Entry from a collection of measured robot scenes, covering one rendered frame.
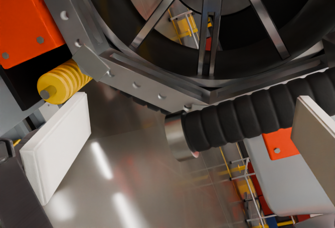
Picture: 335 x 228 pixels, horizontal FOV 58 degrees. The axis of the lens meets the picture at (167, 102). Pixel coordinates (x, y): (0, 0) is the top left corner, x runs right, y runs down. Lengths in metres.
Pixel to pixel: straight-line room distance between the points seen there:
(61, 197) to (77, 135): 1.14
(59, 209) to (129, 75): 0.90
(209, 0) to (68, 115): 0.42
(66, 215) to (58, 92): 0.84
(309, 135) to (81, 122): 0.13
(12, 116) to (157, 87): 0.51
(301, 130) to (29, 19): 0.42
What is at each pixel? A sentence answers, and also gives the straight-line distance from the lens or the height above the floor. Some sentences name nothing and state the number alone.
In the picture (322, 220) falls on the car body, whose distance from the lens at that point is 3.30.
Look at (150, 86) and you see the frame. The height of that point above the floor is 0.68.
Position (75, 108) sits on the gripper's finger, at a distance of 0.18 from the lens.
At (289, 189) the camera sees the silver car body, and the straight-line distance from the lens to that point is 1.12.
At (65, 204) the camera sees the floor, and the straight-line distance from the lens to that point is 1.33.
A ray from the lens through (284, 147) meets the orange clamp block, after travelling 0.52.
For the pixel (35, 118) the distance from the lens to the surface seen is 1.07.
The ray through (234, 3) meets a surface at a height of 0.85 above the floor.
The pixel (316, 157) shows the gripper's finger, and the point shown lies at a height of 0.85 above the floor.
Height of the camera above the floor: 0.83
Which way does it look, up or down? 16 degrees down
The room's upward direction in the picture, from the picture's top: 72 degrees clockwise
